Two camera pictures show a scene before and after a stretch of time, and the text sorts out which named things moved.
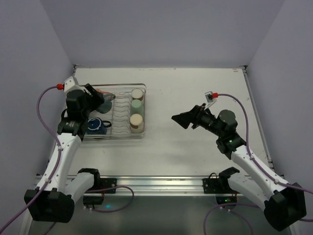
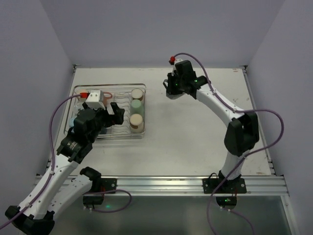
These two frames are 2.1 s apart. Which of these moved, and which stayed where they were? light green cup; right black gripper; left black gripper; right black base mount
Moved: left black gripper; right black gripper
Stayed: light green cup; right black base mount
